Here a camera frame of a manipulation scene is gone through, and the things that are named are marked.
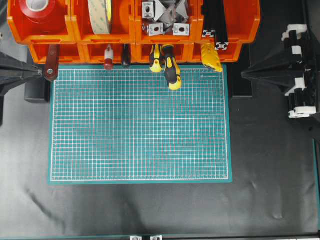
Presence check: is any yellow utility knife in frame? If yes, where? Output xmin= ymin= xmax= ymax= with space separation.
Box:
xmin=201 ymin=43 xmax=223 ymax=73

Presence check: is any large yellow black screwdriver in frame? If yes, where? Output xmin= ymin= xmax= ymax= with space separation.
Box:
xmin=162 ymin=44 xmax=182 ymax=91

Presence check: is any red vinyl tape roll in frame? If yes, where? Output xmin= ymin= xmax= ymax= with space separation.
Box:
xmin=19 ymin=0 xmax=57 ymax=32

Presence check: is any silver bracket bottom edge right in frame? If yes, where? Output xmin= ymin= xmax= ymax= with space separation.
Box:
xmin=150 ymin=235 xmax=163 ymax=240

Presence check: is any silver corner bracket top left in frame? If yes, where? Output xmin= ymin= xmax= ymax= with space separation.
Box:
xmin=141 ymin=1 xmax=155 ymax=19

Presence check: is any orange bin lower far right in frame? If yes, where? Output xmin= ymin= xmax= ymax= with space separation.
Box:
xmin=188 ymin=43 xmax=243 ymax=63

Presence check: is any small yellow black screwdriver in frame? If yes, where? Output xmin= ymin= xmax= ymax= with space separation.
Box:
xmin=149 ymin=44 xmax=163 ymax=73

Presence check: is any black aluminium extrusion long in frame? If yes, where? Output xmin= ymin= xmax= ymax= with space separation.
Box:
xmin=212 ymin=0 xmax=229 ymax=51

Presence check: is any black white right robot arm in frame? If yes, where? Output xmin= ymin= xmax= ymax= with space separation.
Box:
xmin=241 ymin=24 xmax=320 ymax=142

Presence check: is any silver corner bracket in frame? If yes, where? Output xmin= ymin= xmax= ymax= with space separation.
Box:
xmin=173 ymin=23 xmax=190 ymax=36
xmin=146 ymin=23 xmax=164 ymax=37
xmin=141 ymin=1 xmax=155 ymax=19

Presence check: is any silver corner bracket left front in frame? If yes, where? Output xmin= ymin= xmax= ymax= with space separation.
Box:
xmin=146 ymin=23 xmax=164 ymax=37

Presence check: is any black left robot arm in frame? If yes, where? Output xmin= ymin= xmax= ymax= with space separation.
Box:
xmin=0 ymin=51 xmax=43 ymax=126

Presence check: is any orange bin upper far right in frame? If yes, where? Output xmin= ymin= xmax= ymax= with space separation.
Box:
xmin=195 ymin=0 xmax=261 ymax=44

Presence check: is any silver bracket edge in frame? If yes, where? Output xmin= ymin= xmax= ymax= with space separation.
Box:
xmin=130 ymin=235 xmax=142 ymax=240
xmin=150 ymin=235 xmax=163 ymax=240

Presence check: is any cream double-sided tape roll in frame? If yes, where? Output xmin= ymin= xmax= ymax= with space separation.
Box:
xmin=87 ymin=0 xmax=113 ymax=35

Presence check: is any orange bin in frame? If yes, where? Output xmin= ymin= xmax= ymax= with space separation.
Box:
xmin=134 ymin=44 xmax=191 ymax=64
xmin=71 ymin=0 xmax=135 ymax=44
xmin=77 ymin=43 xmax=137 ymax=64
xmin=188 ymin=43 xmax=243 ymax=63
xmin=134 ymin=0 xmax=199 ymax=45
xmin=7 ymin=0 xmax=76 ymax=45
xmin=195 ymin=0 xmax=261 ymax=44
xmin=28 ymin=44 xmax=86 ymax=64

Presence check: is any dark red handled tool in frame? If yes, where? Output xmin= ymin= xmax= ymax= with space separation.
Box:
xmin=43 ymin=44 xmax=60 ymax=82

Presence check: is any dark brown tool handle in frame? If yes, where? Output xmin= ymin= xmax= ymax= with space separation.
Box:
xmin=121 ymin=44 xmax=131 ymax=69

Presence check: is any silver corner bracket right front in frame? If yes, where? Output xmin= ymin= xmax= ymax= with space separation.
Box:
xmin=173 ymin=23 xmax=190 ymax=36

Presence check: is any orange bin lower far left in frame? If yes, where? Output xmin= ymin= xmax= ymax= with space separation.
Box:
xmin=28 ymin=44 xmax=86 ymax=64

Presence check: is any pile of silver brackets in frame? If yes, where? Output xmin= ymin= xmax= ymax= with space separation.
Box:
xmin=152 ymin=0 xmax=189 ymax=28

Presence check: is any green grid cutting mat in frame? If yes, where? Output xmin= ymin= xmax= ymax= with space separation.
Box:
xmin=48 ymin=65 xmax=233 ymax=185

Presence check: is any black aluminium extrusion short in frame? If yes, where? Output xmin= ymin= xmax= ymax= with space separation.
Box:
xmin=201 ymin=0 xmax=215 ymax=38

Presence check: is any orange bin upper far left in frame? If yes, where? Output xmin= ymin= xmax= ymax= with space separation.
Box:
xmin=7 ymin=0 xmax=76 ymax=45

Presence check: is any silver bracket bottom edge left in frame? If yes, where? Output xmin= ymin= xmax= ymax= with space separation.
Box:
xmin=130 ymin=235 xmax=142 ymax=240

